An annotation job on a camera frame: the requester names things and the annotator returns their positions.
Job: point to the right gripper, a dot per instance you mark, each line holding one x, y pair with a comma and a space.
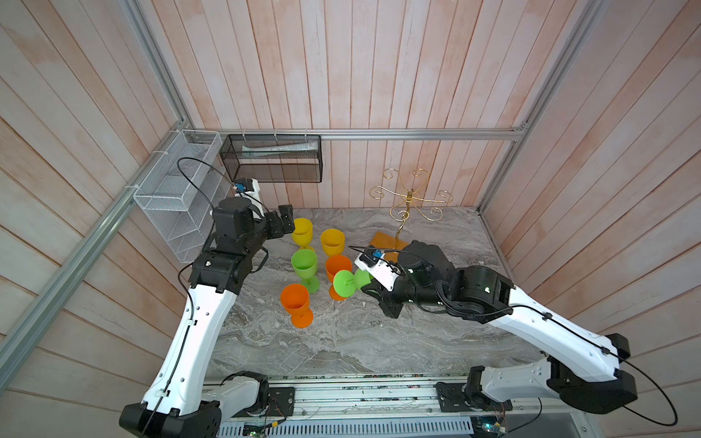
381, 295

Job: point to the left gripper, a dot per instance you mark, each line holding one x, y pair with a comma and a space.
277, 230

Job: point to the yellow wine glass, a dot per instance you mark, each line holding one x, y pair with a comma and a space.
303, 233
333, 242

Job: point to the green wine glass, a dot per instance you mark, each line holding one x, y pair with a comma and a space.
346, 283
305, 265

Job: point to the orange wooden rack base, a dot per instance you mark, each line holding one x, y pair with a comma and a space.
389, 243

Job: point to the orange wine glass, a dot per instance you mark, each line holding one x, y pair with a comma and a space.
295, 299
334, 265

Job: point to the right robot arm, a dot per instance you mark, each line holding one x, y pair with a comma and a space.
580, 368

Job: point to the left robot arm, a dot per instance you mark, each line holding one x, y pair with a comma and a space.
176, 405

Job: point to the white mesh shelf organizer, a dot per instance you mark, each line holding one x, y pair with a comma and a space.
180, 191

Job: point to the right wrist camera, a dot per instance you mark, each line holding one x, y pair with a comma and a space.
372, 260

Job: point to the black mesh wall basket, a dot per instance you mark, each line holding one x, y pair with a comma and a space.
274, 158

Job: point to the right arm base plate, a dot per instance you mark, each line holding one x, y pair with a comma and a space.
454, 397

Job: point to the aluminium mounting rail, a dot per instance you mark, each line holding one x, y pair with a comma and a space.
357, 397

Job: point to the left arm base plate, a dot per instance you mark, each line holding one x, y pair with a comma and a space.
279, 402

